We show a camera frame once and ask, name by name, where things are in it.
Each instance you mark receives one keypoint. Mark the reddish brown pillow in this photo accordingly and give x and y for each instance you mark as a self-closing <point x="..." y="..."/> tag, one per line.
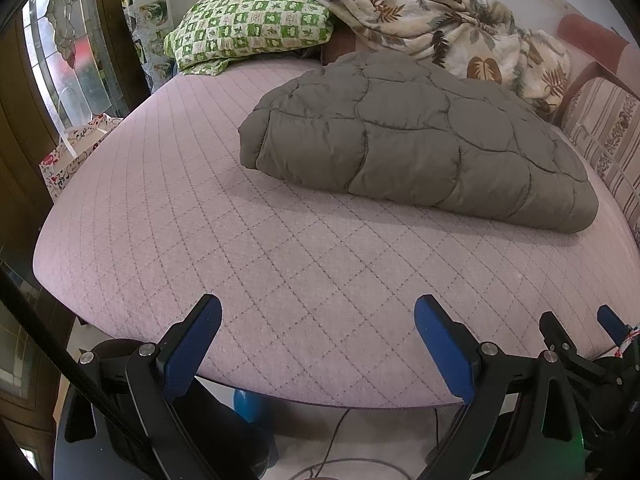
<point x="340" y="45"/>

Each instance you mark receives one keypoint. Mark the grey quilted blanket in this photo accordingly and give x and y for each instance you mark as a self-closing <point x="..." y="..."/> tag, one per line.
<point x="400" y="145"/>

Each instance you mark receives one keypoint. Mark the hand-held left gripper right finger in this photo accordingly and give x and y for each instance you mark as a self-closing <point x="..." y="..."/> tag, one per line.
<point x="445" y="350"/>

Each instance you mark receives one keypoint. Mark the blue ball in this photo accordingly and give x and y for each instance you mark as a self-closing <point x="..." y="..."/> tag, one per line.
<point x="250" y="405"/>

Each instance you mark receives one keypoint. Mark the wooden door with glass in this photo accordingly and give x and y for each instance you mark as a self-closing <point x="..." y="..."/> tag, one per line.
<point x="15" y="125"/>

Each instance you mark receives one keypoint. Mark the green floral printed bag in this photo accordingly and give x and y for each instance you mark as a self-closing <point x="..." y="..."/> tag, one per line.
<point x="150" y="15"/>

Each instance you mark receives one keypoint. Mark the cream leaf print blanket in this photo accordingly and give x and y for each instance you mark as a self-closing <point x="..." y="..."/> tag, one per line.
<point x="425" y="25"/>

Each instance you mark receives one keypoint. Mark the white printed gift bag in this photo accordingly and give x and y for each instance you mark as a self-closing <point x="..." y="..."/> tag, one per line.
<point x="65" y="155"/>

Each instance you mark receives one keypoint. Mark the striped floral cushion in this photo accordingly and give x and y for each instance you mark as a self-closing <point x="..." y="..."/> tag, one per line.
<point x="610" y="130"/>

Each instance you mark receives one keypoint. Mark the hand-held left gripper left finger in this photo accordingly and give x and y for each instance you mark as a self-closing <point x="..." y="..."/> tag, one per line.
<point x="192" y="345"/>

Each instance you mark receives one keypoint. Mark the pink quilted bed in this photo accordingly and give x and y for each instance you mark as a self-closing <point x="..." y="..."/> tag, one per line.
<point x="250" y="260"/>

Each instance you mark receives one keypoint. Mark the red cushion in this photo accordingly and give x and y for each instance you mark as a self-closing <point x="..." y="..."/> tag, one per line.
<point x="590" y="35"/>

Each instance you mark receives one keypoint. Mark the green checkered pillow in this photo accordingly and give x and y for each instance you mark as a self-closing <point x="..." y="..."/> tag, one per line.
<point x="250" y="20"/>

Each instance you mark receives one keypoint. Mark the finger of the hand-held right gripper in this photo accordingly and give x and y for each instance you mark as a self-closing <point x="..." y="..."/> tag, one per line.
<point x="557" y="330"/>
<point x="609" y="317"/>

